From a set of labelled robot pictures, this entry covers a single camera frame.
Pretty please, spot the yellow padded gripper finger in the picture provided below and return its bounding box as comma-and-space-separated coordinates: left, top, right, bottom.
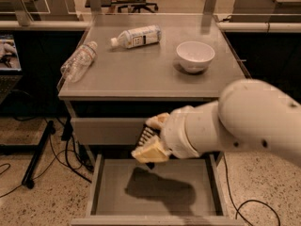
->
131, 136, 171, 163
145, 112, 169, 130

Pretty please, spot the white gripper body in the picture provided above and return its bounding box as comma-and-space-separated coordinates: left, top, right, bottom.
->
160, 105, 199, 159

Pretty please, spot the black rxbar chocolate bar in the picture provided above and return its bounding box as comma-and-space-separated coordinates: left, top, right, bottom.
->
135, 124, 158, 170

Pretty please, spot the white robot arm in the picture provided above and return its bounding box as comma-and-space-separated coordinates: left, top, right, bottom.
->
132, 79, 301, 167

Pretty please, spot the open grey middle drawer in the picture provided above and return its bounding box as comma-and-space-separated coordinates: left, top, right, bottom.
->
71, 154, 244, 226

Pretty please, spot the grey drawer cabinet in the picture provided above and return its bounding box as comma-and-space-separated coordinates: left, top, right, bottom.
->
55, 13, 252, 226

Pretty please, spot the grey top drawer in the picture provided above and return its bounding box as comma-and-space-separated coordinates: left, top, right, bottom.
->
71, 118, 145, 145

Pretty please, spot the white ceramic bowl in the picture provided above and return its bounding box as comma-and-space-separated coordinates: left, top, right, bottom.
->
176, 41, 215, 73

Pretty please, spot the white labelled drink bottle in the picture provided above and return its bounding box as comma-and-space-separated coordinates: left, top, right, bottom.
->
110, 25, 162, 49

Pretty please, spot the clear plastic water bottle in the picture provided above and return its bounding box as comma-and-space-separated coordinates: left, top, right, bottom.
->
60, 41, 98, 83

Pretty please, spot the black stand leg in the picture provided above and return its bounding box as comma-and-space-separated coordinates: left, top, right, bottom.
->
22, 121, 55, 189

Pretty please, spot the laptop computer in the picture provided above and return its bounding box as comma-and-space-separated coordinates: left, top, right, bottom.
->
0, 33, 23, 104

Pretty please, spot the black floor cables left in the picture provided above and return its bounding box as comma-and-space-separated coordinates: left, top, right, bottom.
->
0, 116, 94, 200

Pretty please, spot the black floor cable right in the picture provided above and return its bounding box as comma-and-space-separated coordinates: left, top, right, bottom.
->
222, 153, 281, 226

